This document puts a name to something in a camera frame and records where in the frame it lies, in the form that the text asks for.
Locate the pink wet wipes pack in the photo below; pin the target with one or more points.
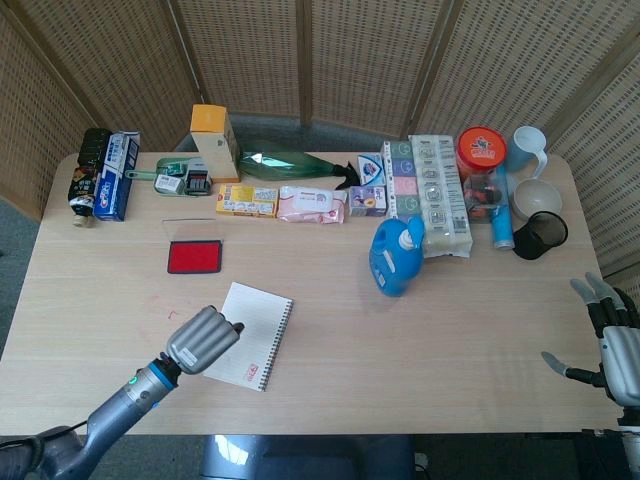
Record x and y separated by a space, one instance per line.
310 205

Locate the blue toothpaste box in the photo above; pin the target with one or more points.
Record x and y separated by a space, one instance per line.
115 180

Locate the tall cream yellow carton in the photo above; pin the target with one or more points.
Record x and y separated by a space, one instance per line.
215 145

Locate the yellow flat cardboard box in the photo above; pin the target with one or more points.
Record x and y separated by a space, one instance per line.
245 201

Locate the green white card packet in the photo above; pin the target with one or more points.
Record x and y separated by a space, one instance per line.
175 168

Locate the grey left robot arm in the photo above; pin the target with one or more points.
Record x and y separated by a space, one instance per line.
115 415

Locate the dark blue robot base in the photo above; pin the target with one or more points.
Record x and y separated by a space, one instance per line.
300 457

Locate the jar with orange lid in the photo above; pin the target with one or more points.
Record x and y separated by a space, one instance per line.
481 147

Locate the clear pack of white noodles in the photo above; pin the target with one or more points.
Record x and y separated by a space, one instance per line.
442 200

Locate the white blue soap box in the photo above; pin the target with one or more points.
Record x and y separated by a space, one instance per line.
371 170

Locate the dark drink bottle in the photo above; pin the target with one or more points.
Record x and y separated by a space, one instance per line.
85 175

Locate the white lined spiral notebook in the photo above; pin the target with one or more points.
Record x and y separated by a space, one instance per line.
260 320

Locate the beige bowl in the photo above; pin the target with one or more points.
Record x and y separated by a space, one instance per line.
537 197

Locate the grey black right robot hand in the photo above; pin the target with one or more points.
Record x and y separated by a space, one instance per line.
620 357

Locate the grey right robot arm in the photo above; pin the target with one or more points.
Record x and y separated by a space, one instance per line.
631 445

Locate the green plastic spray bottle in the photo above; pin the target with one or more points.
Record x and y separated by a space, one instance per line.
280 165

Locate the black mesh pen cup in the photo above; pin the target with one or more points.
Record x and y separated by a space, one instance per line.
542 235

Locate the multicolour tissue pack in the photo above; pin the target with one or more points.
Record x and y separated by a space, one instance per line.
402 180

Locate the blue detergent pump bottle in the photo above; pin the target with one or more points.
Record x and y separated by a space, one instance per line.
395 265

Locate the light blue mug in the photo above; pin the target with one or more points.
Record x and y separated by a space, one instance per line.
525 147

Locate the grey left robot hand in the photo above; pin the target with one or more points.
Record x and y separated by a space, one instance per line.
202 340

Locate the woven wooden folding screen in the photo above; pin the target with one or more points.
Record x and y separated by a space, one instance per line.
350 60

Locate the blue cylindrical tube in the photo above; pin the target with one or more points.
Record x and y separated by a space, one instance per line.
501 220

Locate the purple soap box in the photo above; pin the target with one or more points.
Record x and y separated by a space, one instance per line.
367 201

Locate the clear plastic snack box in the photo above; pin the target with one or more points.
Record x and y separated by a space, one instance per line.
477 197

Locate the small white green box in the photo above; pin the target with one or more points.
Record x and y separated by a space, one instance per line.
168 184

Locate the red ink pad clear lid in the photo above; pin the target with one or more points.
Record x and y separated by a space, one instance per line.
194 257

